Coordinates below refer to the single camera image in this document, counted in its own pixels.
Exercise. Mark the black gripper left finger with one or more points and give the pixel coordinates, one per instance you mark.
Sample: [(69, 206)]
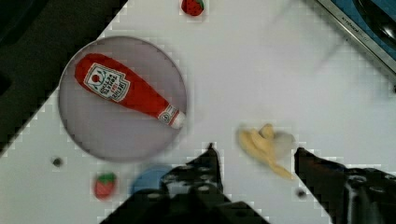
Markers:
[(188, 194)]

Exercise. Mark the red toy strawberry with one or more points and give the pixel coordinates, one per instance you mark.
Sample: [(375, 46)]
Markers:
[(193, 7)]

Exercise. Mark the silver toaster oven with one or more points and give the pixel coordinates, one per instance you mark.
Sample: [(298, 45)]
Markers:
[(371, 22)]

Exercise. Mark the red plush ketchup bottle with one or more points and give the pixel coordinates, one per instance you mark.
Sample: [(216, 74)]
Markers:
[(115, 82)]

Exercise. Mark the yellow peeled toy banana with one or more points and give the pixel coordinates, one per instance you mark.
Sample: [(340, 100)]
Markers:
[(261, 146)]

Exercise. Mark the blue cup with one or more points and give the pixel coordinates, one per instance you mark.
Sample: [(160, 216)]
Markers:
[(150, 178)]

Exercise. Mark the pink toy strawberry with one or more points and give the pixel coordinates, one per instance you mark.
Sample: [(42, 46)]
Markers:
[(104, 185)]

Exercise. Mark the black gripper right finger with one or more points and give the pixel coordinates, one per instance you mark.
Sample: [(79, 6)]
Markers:
[(348, 195)]

